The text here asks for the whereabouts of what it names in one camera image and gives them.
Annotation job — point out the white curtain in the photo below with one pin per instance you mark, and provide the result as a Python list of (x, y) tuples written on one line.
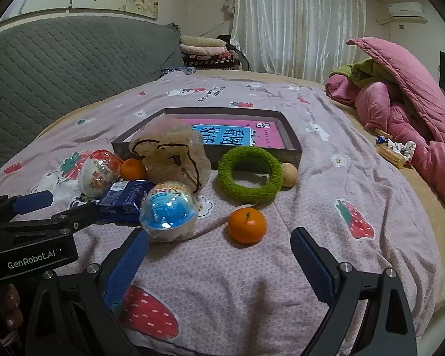
[(300, 26)]

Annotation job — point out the blue snack packet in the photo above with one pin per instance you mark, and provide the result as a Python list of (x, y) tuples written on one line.
[(122, 196)]

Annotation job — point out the white air conditioner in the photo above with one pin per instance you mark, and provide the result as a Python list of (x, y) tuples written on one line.
[(408, 11)]

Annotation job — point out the tan biscuit packet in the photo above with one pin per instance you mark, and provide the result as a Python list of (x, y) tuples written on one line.
[(387, 154), (377, 131)]

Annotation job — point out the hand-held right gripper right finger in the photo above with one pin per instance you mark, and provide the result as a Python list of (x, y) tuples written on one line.
[(311, 263)]

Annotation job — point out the blue candy wrapper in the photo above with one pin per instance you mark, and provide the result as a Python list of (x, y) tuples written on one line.
[(382, 139)]

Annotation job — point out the white floral scrunchie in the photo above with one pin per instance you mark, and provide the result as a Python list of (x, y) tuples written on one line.
[(402, 147)]

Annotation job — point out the grey quilted headboard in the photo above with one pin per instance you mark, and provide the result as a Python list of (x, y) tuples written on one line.
[(59, 63)]

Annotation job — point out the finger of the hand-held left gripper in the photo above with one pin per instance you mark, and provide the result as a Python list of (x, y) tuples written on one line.
[(78, 217), (35, 201)]

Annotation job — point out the orange mandarin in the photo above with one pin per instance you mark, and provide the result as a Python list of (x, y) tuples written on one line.
[(246, 226), (132, 170)]

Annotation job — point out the pink quilt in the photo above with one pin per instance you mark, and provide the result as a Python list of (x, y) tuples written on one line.
[(411, 118)]

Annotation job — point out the red toy egg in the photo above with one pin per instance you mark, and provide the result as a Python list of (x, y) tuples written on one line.
[(98, 172)]

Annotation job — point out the dark blue patterned cloth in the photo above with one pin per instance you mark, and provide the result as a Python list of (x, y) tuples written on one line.
[(178, 70)]

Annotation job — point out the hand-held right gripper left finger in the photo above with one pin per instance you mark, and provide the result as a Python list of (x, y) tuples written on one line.
[(128, 267)]

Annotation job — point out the grey cardboard box tray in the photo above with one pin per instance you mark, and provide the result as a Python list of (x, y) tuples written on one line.
[(293, 137)]

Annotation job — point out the blue toy egg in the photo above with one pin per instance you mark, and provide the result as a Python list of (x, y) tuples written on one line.
[(167, 211)]

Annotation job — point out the purple strawberry print bedsheet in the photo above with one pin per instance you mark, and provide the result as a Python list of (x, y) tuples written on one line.
[(244, 285)]

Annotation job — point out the person's left hand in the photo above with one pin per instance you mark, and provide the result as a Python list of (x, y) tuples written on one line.
[(13, 298)]

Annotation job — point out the green cloth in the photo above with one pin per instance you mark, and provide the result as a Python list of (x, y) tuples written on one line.
[(371, 70)]

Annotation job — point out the stack of folded blankets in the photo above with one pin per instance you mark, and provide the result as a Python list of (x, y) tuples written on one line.
[(204, 48)]

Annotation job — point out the beige sheer scrunchie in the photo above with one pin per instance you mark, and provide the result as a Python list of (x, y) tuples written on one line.
[(170, 155)]

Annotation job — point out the walnut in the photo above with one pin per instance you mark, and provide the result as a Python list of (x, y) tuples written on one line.
[(290, 174)]

